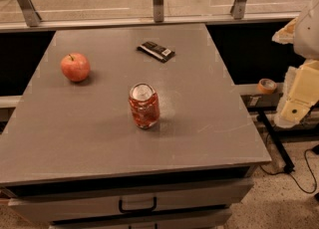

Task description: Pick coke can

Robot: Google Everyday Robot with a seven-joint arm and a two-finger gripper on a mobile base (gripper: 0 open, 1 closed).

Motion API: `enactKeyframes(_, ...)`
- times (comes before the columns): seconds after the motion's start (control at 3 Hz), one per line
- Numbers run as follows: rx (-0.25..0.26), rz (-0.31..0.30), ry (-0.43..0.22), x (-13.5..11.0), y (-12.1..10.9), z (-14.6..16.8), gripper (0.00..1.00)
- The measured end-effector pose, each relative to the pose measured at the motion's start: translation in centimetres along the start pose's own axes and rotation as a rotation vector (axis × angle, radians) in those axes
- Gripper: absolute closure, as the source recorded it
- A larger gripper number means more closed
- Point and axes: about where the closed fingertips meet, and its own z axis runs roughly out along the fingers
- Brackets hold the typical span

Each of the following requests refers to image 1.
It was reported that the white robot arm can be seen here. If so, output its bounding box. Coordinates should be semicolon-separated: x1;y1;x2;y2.
272;0;319;128

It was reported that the red coke can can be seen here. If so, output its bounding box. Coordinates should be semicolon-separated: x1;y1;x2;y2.
129;83;160;129

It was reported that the orange tape roll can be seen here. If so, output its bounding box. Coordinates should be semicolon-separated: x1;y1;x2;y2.
257;79;277;95

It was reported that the black metal table leg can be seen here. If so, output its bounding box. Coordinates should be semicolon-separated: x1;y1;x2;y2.
257;110;295;174

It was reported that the black snack bar wrapper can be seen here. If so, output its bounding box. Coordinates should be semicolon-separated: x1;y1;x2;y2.
137;41;175;63

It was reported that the grey drawer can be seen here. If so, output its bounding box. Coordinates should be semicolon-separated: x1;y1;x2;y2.
9;178;253;222
49;209;231;229

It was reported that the red apple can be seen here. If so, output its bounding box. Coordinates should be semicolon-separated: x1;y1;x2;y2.
60;53;91;83

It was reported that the top grey drawer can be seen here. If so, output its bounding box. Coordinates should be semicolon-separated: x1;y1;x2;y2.
9;178;253;222

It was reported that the black floor cable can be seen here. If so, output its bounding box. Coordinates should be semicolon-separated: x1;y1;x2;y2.
258;132;318;195

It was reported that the black drawer handle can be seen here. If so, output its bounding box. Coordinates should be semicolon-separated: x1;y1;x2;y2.
118;197;158;214

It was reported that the left metal railing bracket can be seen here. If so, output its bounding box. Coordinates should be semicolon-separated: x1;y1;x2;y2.
17;0;42;27

